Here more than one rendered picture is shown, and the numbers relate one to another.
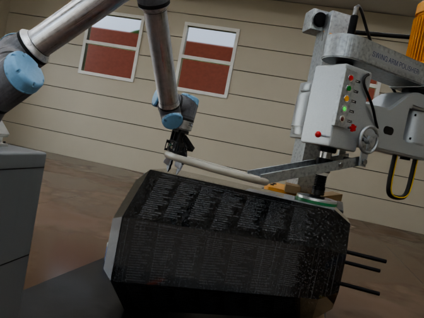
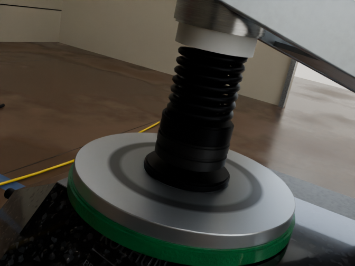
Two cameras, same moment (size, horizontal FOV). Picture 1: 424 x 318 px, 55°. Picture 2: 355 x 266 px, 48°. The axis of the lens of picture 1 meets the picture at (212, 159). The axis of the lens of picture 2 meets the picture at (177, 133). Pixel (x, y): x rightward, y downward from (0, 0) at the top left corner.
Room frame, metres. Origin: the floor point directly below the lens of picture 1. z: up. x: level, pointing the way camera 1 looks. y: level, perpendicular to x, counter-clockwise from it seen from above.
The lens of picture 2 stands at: (2.52, -0.53, 0.98)
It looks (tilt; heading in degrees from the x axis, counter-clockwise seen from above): 18 degrees down; 192
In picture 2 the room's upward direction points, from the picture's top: 12 degrees clockwise
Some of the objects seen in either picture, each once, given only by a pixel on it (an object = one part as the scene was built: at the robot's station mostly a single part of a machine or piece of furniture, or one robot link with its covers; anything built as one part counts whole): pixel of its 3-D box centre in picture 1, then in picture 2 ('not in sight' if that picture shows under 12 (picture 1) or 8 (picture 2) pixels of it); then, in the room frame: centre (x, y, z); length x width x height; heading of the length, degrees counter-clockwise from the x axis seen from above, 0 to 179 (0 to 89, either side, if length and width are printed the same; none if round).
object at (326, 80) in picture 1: (345, 113); not in sight; (2.20, -0.66, 1.30); 0.36 x 0.22 x 0.45; 120
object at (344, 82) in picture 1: (344, 98); not in sight; (2.02, -0.59, 1.35); 0.08 x 0.03 x 0.28; 120
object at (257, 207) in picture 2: (316, 198); (185, 177); (2.16, -0.59, 0.82); 0.21 x 0.21 x 0.01
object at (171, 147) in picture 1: (177, 141); not in sight; (1.93, 0.18, 0.99); 0.09 x 0.08 x 0.12; 150
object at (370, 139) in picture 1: (363, 139); not in sight; (2.11, -0.75, 1.18); 0.15 x 0.10 x 0.15; 120
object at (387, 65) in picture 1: (388, 71); not in sight; (2.33, -0.89, 1.60); 0.96 x 0.25 x 0.17; 120
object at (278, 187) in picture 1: (301, 193); not in sight; (2.93, -0.69, 0.76); 0.49 x 0.49 x 0.05; 73
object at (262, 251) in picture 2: (316, 199); (184, 180); (2.16, -0.59, 0.82); 0.22 x 0.22 x 0.04
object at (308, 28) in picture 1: (315, 22); not in sight; (2.99, -0.55, 2.00); 0.20 x 0.18 x 0.15; 163
